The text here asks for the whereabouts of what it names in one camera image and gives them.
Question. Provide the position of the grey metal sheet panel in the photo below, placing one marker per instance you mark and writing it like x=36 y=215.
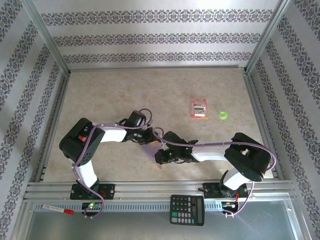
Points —
x=125 y=227

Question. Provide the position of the aluminium frame post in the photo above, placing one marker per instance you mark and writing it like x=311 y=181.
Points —
x=268 y=35
x=46 y=35

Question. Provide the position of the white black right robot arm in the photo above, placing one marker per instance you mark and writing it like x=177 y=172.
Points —
x=210 y=152

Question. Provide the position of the purple paper sheet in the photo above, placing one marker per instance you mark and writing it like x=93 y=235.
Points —
x=148 y=152

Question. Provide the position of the pink battery blister pack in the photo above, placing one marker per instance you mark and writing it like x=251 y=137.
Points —
x=200 y=102

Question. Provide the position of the white marker red cap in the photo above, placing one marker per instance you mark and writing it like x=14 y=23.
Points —
x=56 y=208

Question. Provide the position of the circuit board green light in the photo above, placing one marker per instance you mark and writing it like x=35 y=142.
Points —
x=91 y=205

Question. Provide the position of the black calculator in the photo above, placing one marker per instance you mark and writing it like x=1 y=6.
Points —
x=187 y=210

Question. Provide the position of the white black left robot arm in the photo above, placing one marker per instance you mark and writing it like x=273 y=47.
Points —
x=112 y=133

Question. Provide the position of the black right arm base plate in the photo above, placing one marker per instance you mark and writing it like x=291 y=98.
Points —
x=210 y=191

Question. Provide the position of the green tape roll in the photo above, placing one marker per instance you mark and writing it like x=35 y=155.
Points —
x=221 y=115

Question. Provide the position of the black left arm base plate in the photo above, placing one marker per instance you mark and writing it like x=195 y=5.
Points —
x=110 y=191

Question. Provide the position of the wide aluminium frame rail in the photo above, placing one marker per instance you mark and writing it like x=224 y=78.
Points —
x=155 y=190

